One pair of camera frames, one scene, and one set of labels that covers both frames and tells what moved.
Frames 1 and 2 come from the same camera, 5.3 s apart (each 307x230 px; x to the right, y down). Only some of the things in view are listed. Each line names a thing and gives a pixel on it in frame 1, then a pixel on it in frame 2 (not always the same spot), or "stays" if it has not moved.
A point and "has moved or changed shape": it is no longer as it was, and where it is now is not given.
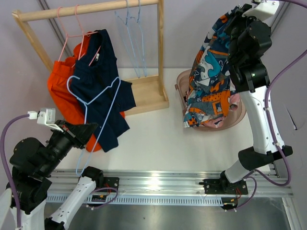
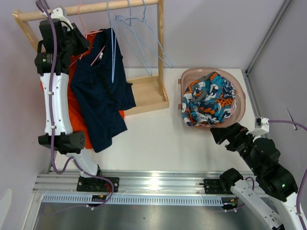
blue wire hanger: (136, 71) -> (125, 24)
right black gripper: (238, 18) -> (232, 133)
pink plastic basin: (182, 85) -> (191, 74)
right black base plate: (218, 186) stays
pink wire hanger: (84, 35) -> (79, 5)
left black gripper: (79, 133) -> (84, 44)
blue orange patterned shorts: (210, 83) has moved or changed shape
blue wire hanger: (86, 114) -> (113, 63)
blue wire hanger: (135, 49) -> (142, 30)
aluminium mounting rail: (269, 184) stays
